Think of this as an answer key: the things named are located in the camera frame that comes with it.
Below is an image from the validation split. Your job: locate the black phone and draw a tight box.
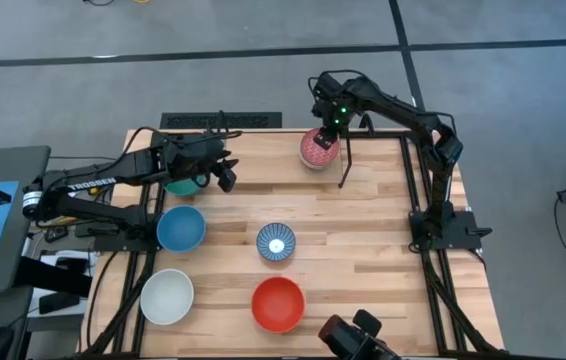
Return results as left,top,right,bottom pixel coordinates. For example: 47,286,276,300
37,292,82,315

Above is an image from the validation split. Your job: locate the plain teal bowl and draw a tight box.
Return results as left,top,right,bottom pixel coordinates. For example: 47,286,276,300
162,173,210,198

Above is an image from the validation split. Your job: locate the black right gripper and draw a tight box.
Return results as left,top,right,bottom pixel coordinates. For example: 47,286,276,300
310,72,353,150

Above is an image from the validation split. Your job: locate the blue white striped bowl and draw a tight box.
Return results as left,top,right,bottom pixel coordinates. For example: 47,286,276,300
255,222,297,263

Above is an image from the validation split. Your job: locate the plain blue bowl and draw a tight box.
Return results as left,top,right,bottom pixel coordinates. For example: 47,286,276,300
155,204,208,254

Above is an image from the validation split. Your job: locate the pink and grey patterned bowl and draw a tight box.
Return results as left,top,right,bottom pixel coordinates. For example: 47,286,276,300
298,127,342,171

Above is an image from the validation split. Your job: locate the black floor vent grate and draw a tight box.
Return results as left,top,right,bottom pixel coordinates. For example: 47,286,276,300
159,111,283,130

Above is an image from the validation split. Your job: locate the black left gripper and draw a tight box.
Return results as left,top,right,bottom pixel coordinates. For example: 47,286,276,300
151,132,240,194

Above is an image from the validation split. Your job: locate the plain white bowl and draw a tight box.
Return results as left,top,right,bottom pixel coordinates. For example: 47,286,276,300
139,268,196,327

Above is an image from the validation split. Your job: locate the plain red bowl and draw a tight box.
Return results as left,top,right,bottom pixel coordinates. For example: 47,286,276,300
250,276,307,335

